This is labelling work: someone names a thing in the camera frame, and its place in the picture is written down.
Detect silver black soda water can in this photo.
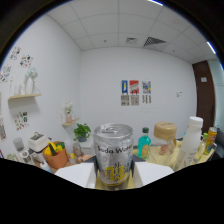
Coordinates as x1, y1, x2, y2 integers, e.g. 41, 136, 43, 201
93, 123, 134, 187

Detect orange pot with utensils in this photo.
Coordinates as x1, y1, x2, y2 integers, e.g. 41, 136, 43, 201
43, 141, 70, 170

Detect small teal bottle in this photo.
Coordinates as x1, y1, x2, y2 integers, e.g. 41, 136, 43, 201
136, 126, 153, 160

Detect green potted plant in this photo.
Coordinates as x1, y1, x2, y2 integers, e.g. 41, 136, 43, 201
73, 123, 92, 143

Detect large white milk bottle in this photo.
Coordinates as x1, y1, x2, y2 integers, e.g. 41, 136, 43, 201
173, 115, 204, 172

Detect white kitchen appliance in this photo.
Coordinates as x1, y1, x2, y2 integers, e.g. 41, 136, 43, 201
28, 132, 51, 154

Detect clear bottle green cap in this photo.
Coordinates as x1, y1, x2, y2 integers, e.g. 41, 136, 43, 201
194, 132, 209, 162

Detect pink vase with flowers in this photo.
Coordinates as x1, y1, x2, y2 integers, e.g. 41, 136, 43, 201
64, 102, 75, 124

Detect yellow printed drink can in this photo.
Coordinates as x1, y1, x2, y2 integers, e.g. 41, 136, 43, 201
203, 126, 218, 155

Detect brown door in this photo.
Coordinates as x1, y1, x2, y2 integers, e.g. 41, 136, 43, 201
192, 59, 216, 134

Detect white vase with flowers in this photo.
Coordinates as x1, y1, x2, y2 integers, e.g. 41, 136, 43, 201
23, 68, 38, 95

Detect ceiling air vent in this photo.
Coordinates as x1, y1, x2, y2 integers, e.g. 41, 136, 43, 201
143, 36, 167, 48

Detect small wooden wall shelf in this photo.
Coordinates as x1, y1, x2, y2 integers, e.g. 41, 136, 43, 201
61, 118, 80, 128

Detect wall posters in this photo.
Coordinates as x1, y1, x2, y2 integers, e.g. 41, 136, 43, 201
120, 79, 153, 107

